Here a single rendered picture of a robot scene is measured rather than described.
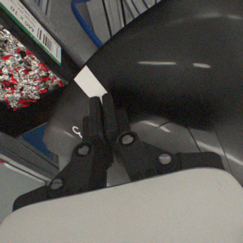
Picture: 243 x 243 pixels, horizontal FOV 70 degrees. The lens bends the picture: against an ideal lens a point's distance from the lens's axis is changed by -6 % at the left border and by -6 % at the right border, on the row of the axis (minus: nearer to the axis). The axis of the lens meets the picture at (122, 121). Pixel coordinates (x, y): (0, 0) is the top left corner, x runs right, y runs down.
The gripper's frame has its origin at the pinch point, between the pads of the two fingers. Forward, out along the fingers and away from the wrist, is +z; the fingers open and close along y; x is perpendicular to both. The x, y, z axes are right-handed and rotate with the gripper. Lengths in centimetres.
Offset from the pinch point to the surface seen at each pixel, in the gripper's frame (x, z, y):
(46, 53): 1.8, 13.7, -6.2
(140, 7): -7, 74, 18
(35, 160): -31, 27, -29
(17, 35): 5.3, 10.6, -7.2
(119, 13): -13, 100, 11
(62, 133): -3.6, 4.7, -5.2
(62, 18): -8, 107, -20
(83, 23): -0.9, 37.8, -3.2
